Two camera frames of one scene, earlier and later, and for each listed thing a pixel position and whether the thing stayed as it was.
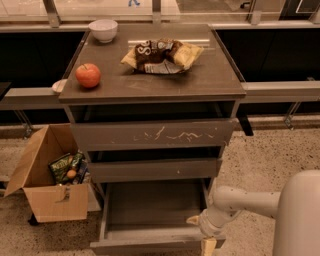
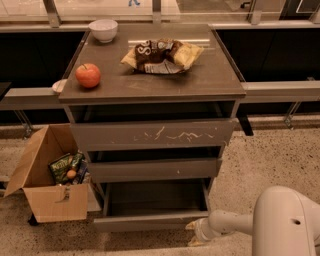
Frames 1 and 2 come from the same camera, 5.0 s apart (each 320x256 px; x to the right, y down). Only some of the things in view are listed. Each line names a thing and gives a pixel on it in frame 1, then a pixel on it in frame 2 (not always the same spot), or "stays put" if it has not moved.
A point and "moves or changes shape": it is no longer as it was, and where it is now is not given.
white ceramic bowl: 103,29 stays put
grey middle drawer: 100,171 stays put
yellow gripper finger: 193,220 → 191,225
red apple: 88,75 stays put
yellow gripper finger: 208,246 → 195,243
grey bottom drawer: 151,214 moves or changes shape
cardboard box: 51,201 stays put
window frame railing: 140,15 stays put
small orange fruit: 71,173 stays put
